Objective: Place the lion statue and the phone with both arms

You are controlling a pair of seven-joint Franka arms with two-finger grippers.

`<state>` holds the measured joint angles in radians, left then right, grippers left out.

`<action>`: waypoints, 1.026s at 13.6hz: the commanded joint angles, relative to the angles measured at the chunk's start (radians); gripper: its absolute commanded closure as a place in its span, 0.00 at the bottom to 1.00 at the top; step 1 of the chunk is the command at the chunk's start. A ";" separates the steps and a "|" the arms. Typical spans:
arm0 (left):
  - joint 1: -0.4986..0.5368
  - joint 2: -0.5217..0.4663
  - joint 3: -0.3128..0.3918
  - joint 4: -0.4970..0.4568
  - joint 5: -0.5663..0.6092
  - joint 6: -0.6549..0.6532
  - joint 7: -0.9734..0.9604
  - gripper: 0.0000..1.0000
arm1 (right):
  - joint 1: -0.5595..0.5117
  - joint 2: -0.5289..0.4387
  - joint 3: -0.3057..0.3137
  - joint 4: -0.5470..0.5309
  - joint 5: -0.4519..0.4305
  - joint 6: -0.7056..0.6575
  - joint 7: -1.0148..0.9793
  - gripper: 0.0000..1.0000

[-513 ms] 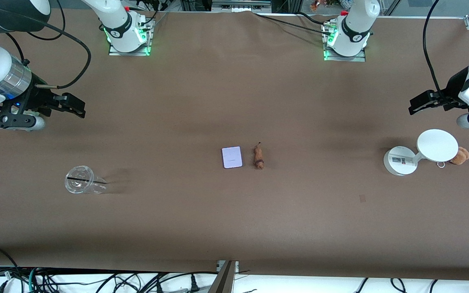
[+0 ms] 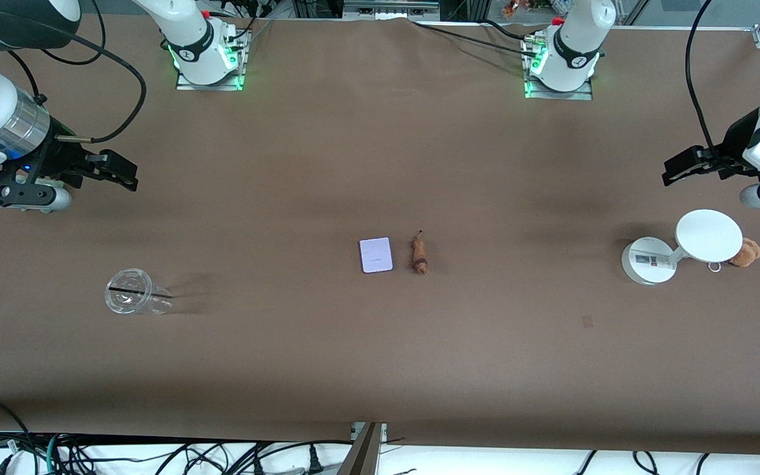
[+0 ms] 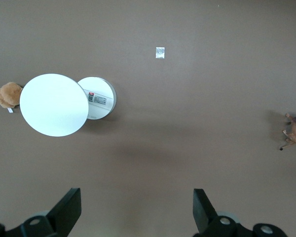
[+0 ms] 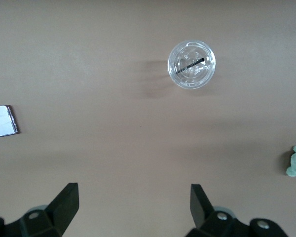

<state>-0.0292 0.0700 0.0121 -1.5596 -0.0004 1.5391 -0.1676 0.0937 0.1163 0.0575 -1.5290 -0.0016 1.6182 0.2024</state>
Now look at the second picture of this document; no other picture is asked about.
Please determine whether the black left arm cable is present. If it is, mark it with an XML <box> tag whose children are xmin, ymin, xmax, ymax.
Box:
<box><xmin>685</xmin><ymin>0</ymin><xmax>724</xmax><ymax>159</ymax></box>

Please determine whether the long black table cable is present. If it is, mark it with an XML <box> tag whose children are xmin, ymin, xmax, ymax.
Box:
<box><xmin>410</xmin><ymin>20</ymin><xmax>542</xmax><ymax>52</ymax></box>

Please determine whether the brown lion statue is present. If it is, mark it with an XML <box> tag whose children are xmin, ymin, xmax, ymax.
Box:
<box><xmin>410</xmin><ymin>230</ymin><xmax>429</xmax><ymax>276</ymax></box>

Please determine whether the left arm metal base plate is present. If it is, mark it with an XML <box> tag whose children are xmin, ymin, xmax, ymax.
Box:
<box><xmin>524</xmin><ymin>36</ymin><xmax>593</xmax><ymax>101</ymax></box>

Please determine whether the lilac square card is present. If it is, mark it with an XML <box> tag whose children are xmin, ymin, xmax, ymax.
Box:
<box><xmin>359</xmin><ymin>237</ymin><xmax>394</xmax><ymax>274</ymax></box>

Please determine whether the metal table frame post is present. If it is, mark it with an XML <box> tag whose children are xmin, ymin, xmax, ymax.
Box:
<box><xmin>337</xmin><ymin>422</ymin><xmax>387</xmax><ymax>475</ymax></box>

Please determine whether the brown plush bear keychain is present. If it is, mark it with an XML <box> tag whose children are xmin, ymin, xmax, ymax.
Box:
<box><xmin>728</xmin><ymin>238</ymin><xmax>760</xmax><ymax>268</ymax></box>

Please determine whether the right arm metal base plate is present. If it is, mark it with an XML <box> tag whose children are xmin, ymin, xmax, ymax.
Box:
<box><xmin>175</xmin><ymin>30</ymin><xmax>249</xmax><ymax>91</ymax></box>

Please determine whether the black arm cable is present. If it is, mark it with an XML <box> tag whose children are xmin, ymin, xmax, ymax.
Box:
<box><xmin>685</xmin><ymin>0</ymin><xmax>724</xmax><ymax>159</ymax></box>
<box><xmin>7</xmin><ymin>0</ymin><xmax>148</xmax><ymax>144</ymax></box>

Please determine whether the white round desk lamp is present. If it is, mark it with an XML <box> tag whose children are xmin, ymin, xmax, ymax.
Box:
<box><xmin>621</xmin><ymin>209</ymin><xmax>744</xmax><ymax>286</ymax></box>

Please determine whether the aluminium frame bar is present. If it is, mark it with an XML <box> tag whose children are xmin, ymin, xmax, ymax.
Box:
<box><xmin>342</xmin><ymin>0</ymin><xmax>441</xmax><ymax>18</ymax></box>

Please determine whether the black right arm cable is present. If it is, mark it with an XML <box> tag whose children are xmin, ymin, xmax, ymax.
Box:
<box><xmin>7</xmin><ymin>0</ymin><xmax>148</xmax><ymax>144</ymax></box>

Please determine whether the clear plastic cup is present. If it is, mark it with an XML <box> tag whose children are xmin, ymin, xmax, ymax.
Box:
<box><xmin>104</xmin><ymin>268</ymin><xmax>174</xmax><ymax>315</ymax></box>

